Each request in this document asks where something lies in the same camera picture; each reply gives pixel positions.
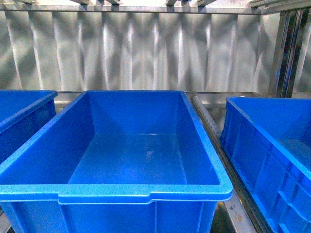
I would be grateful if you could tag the blue bin with buttons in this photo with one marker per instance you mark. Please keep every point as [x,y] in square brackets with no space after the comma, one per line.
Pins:
[22,114]

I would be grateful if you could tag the empty blue bin right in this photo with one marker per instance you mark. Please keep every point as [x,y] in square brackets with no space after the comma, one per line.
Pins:
[116,162]

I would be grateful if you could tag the far right blue bin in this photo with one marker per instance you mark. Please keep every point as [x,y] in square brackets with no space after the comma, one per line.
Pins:
[268,141]

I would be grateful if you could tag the steel shelf upright post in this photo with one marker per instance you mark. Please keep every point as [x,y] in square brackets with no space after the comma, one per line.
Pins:
[289,41]

